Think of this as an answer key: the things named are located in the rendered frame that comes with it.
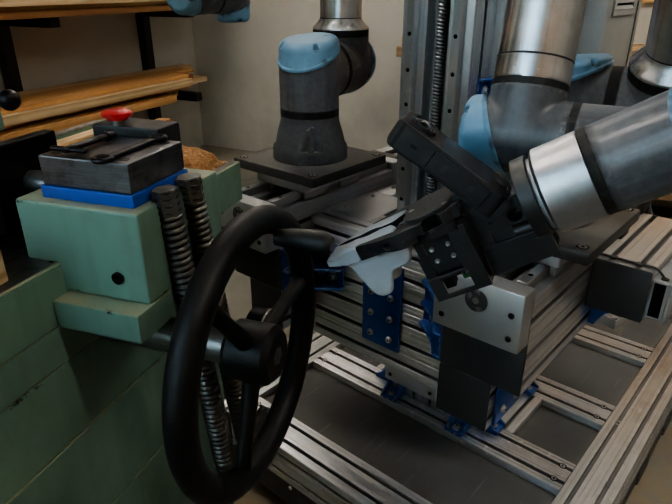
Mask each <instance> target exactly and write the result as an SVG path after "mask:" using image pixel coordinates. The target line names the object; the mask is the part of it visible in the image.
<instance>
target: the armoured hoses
mask: <svg viewBox="0 0 672 504"><path fill-rule="evenodd" d="M175 182H176V186H175V185H171V184H167V185H162V186H157V187H155V188H154V189H153V190H151V192H150V196H151V200H152V202H154V203H155V204H157V208H158V211H159V213H158V215H159V216H160V222H161V223H162V224H161V228H162V229H163V232H162V234H163V235H164V239H163V240H164V241H165V247H166V248H167V249H166V253H167V254H168V256H167V259H169V262H168V264H169V265H170V269H169V270H170V271H171V277H173V278H172V282H173V283H174V284H173V288H174V289H175V291H174V293H175V294H176V297H175V299H177V300H178V301H177V305H178V306H179V307H180V304H181V302H182V299H183V296H184V294H185V291H186V289H187V286H188V284H189V282H190V279H191V277H192V275H193V273H194V271H195V267H193V266H194V262H193V261H192V260H193V256H192V255H191V251H192V250H191V249H189V248H190V243H188V242H189V238H188V237H187V234H188V232H187V231H186V225H185V224H184V223H185V219H184V218H183V214H184V213H183V210H184V209H183V204H182V200H181V195H180V191H181V192H182V196H183V201H184V207H185V208H186V210H185V213H186V214H187V217H186V219H187V220H188V225H189V231H190V237H192V238H191V242H192V243H193V244H192V248H194V249H193V253H194V254H195V255H194V259H196V261H195V264H196V265H198V263H199V262H200V260H201V258H202V256H203V255H204V253H205V251H206V250H207V248H208V247H209V245H210V244H211V242H212V241H213V240H214V239H213V233H212V228H211V227H210V226H211V222H210V221H209V220H210V217H209V216H208V210H207V204H206V203H205V202H206V198H205V192H204V187H203V182H202V178H201V174H200V173H195V172H188V173H184V174H181V175H178V177H176V178H175ZM219 306H220V307H221V308H222V309H223V310H224V311H225V312H226V313H227V314H228V315H229V316H230V313H229V308H228V303H227V298H226V293H225V290H224V292H223V295H222V297H221V300H220V303H219ZM179 307H178V310H179ZM218 364H219V368H220V373H221V377H222V382H223V386H224V390H225V395H226V399H227V403H228V408H229V414H230V419H231V423H232V427H233V431H234V435H235V439H236V442H237V440H238V432H239V423H240V408H241V394H242V381H240V380H236V379H231V378H228V377H227V376H226V375H225V373H224V371H223V369H222V366H221V363H218ZM199 398H200V403H201V407H202V412H203V416H204V421H205V425H206V430H207V434H208V438H209V443H210V447H211V451H212V456H213V460H214V464H215V468H216V469H217V472H218V473H219V475H220V474H224V473H226V472H227V471H229V470H230V469H232V468H233V467H234V466H235V457H236V449H237V444H236V445H235V447H234V448H233V446H232V442H231V436H230V430H229V425H228V421H227V416H226V412H225V407H224V403H223V398H222V393H221V389H220V384H219V379H218V374H217V370H216V365H215V362H211V361H206V360H204V362H203V368H202V374H201V382H200V393H199ZM269 410H270V408H269V407H266V406H263V407H260V408H259V409H258V410H257V414H256V422H255V432H254V440H255V439H256V437H257V435H258V433H259V431H260V429H261V428H262V425H263V423H264V421H265V419H266V417H267V415H268V412H269Z"/></svg>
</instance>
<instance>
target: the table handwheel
mask: <svg viewBox="0 0 672 504"><path fill-rule="evenodd" d="M292 228H298V229H302V227H301V225H300V224H299V222H298V221H297V220H296V219H295V218H294V216H293V215H292V214H290V213H289V212H288V211H286V210H284V209H283V208H281V207H278V206H274V205H260V206H255V207H251V208H249V209H247V210H245V211H243V212H242V213H240V214H238V215H237V216H236V217H234V218H233V219H232V220H231V221H230V222H228V223H227V224H226V225H225V226H224V227H223V228H222V230H221V231H220V232H219V233H218V234H217V236H216V237H215V238H214V240H213V241H212V242H211V244H210V245H209V247H208V248H207V250H206V251H205V253H204V255H203V256H202V258H201V260H200V262H199V263H198V265H197V267H196V269H195V271H194V273H193V275H192V277H191V279H190V282H189V284H188V286H187V289H186V291H185V294H184V296H183V299H182V302H181V304H180V307H179V310H178V313H177V317H176V318H175V317H172V318H171V319H170V320H169V321H168V322H166V323H165V324H164V325H163V326H162V327H161V328H160V329H158V330H157V331H156V332H155V333H154V334H153V335H152V336H150V337H149V338H148V339H147V340H146V341H145V342H144V343H141V344H139V343H134V342H129V341H124V340H120V339H115V338H110V337H105V336H101V335H98V336H99V337H100V338H102V339H107V340H112V341H117V342H121V343H126V344H131V345H136V346H140V347H145V348H150V349H154V350H159V351H164V352H167V358H166V364H165V371H164V378H163V388H162V432H163V442H164V448H165V454H166V458H167V462H168V465H169V468H170V471H171V474H172V476H173V478H174V480H175V482H176V484H177V485H178V487H179V488H180V490H181V491H182V492H183V494H184V495H185V496H186V497H187V498H189V499H190V500H191V501H193V502H194V503H196V504H231V503H233V502H235V501H237V500H238V499H240V498H241V497H243V496H244V495H245V494H246V493H247V492H248V491H249V490H250V489H251V488H252V487H253V486H254V485H255V484H256V483H257V482H258V481H259V479H260V478H261V477H262V475H263V474H264V473H265V471H266V470H267V468H268V467H269V465H270V464H271V462H272V461H273V459H274V457H275V455H276V454H277V452H278V450H279V448H280V446H281V444H282V442H283V440H284V437H285V435H286V433H287V431H288V428H289V426H290V423H291V421H292V418H293V415H294V412H295V410H296V407H297V404H298V400H299V397H300V394H301V390H302V387H303V383H304V379H305V375H306V370H307V366H308V361H309V356H310V350H311V344H312V337H313V329H314V318H315V275H314V266H313V260H312V255H308V254H304V253H300V252H296V251H292V250H289V249H286V248H283V249H284V251H285V254H286V257H287V260H288V265H289V270H290V278H291V280H290V282H289V283H288V285H287V287H286V288H285V290H284V292H283V293H282V295H281V297H280V298H279V300H278V301H277V303H276V304H275V306H274V307H273V309H272V310H271V311H270V313H269V314H268V316H267V317H266V319H265V320H264V321H263V322H261V321H255V320H250V319H245V318H240V319H238V320H237V321H236V322H235V321H234V320H233V319H232V318H231V317H230V316H229V315H228V314H227V313H226V312H225V311H224V310H223V309H222V308H221V307H220V306H219V303H220V300H221V297H222V295H223V292H224V290H225V288H226V285H227V283H228V281H229V279H230V277H231V275H232V273H233V271H234V269H235V268H236V266H237V264H238V263H239V261H240V259H241V258H242V256H243V255H244V253H245V252H246V251H247V249H248V248H249V247H250V246H251V245H252V244H253V243H254V242H255V241H256V240H257V239H259V238H260V237H261V236H263V235H265V234H273V235H274V232H275V230H276V229H292ZM291 306H292V309H291V324H290V333H289V340H288V343H287V337H286V334H285V332H284V331H283V329H282V327H281V326H280V325H281V324H282V322H283V320H284V318H285V316H286V315H287V313H288V311H289V309H290V308H291ZM204 360H206V361H211V362H216V363H221V366H222V369H223V371H224V373H225V375H226V376H227V377H228V378H231V379H236V380H240V381H242V394H241V408H240V423H239V432H238V440H237V449H236V457H235V466H234V467H233V468H232V469H230V470H229V471H227V472H226V473H224V474H220V475H216V474H214V473H213V472H212V471H211V470H210V469H209V467H208V465H207V463H206V461H205V458H204V455H203V451H202V447H201V442H200V434H199V393H200V382H201V374H202V368H203V362H204ZM281 372H282V374H281ZM280 374H281V377H280V381H279V384H278V387H277V391H276V394H275V396H274V399H273V402H272V405H271V407H270V410H269V412H268V415H267V417H266V419H265V421H264V423H263V425H262V428H261V429H260V431H259V433H258V435H257V437H256V439H255V440H254V432H255V422H256V414H257V406H258V399H259V391H260V385H263V386H268V385H270V384H271V383H272V382H274V381H275V380H276V379H277V378H278V377H279V375H280Z"/></svg>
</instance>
